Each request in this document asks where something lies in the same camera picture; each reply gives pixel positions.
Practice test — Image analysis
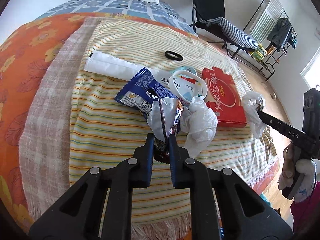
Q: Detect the blue snack bag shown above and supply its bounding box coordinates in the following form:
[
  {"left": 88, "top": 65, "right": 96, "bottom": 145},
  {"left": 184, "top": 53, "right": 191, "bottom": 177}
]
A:
[{"left": 114, "top": 67, "right": 177, "bottom": 115}]

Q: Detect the white wipes packet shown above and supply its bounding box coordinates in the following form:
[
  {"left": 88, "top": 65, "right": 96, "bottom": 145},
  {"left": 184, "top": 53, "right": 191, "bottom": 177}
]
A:
[{"left": 84, "top": 50, "right": 172, "bottom": 87}]

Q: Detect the orange floral bed sheet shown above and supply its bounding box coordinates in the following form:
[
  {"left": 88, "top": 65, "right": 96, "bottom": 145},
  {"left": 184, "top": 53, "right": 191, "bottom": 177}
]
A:
[{"left": 0, "top": 12, "right": 281, "bottom": 240}]

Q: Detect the black clothes drying rack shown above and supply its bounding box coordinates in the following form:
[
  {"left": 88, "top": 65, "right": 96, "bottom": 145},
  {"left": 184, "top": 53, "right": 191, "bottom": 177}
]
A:
[{"left": 232, "top": 0, "right": 298, "bottom": 82}]

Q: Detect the black hair tie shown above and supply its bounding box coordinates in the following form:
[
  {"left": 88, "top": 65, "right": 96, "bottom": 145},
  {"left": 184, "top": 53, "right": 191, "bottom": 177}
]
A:
[{"left": 164, "top": 50, "right": 184, "bottom": 61}]

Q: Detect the right hand in glove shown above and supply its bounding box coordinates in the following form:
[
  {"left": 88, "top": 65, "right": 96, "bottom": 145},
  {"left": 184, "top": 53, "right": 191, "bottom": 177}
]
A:
[{"left": 278, "top": 144, "right": 316, "bottom": 203}]

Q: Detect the striped yellow towel blanket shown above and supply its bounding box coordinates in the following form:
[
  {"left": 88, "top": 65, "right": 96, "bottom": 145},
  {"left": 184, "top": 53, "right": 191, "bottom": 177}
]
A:
[{"left": 19, "top": 14, "right": 279, "bottom": 239}]

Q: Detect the black folding chair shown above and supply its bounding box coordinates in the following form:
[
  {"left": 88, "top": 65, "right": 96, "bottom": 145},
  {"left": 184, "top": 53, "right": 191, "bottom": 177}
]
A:
[{"left": 189, "top": 0, "right": 252, "bottom": 52}]

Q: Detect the white plastic bag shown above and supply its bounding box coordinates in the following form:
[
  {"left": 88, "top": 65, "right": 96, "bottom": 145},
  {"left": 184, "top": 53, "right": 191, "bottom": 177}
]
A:
[{"left": 241, "top": 91, "right": 267, "bottom": 139}]

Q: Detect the white plastic ring lid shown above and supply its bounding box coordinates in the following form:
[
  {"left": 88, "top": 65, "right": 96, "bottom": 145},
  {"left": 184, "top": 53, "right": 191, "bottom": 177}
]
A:
[{"left": 169, "top": 70, "right": 208, "bottom": 106}]

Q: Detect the white tissue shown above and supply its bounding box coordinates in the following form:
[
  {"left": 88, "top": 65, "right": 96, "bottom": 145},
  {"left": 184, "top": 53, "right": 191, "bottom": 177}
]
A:
[{"left": 180, "top": 96, "right": 218, "bottom": 159}]

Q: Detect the striped cushion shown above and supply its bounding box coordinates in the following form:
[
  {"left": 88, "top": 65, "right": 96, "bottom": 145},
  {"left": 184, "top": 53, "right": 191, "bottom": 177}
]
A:
[{"left": 205, "top": 17, "right": 258, "bottom": 51}]

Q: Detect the torn foil snack wrapper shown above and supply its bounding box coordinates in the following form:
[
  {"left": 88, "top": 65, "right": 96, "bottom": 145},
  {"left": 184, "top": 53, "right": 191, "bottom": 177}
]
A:
[{"left": 146, "top": 88, "right": 184, "bottom": 143}]

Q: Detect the red cardboard box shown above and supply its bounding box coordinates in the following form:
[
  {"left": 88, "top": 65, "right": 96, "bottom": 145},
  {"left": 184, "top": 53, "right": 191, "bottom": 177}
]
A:
[{"left": 202, "top": 67, "right": 247, "bottom": 128}]

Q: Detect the blue checked bed sheet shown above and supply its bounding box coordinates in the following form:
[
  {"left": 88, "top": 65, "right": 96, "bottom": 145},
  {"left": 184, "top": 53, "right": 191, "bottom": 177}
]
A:
[{"left": 39, "top": 0, "right": 196, "bottom": 35}]

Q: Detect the dark hanging garment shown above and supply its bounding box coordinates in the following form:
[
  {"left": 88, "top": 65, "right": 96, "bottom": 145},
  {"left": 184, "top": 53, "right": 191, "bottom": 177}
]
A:
[{"left": 267, "top": 17, "right": 297, "bottom": 52}]

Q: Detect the yellow green box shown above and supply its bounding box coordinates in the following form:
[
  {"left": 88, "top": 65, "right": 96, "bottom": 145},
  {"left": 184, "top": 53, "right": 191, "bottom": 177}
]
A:
[{"left": 250, "top": 43, "right": 267, "bottom": 62}]

